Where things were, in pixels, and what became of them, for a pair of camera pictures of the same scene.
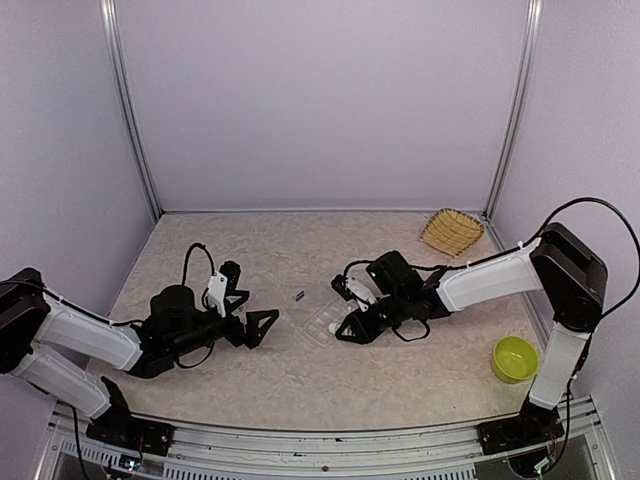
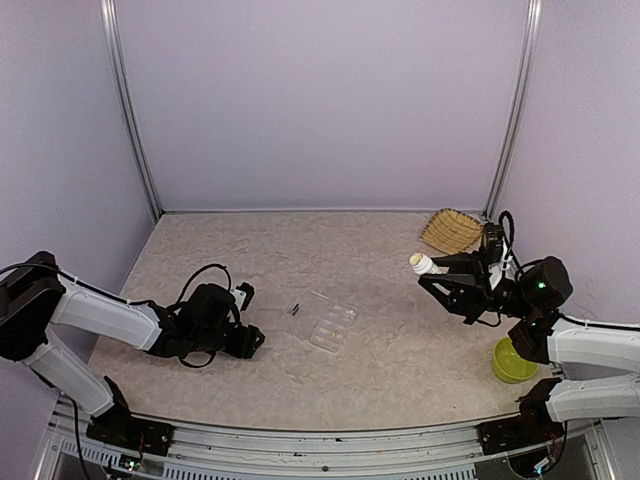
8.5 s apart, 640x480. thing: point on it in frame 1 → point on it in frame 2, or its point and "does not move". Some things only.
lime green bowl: x=515 y=359 does not move
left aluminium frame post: x=109 y=9 does not move
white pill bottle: x=334 y=327 → x=422 y=264
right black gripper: x=364 y=334 → x=471 y=293
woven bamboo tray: x=453 y=231 does not move
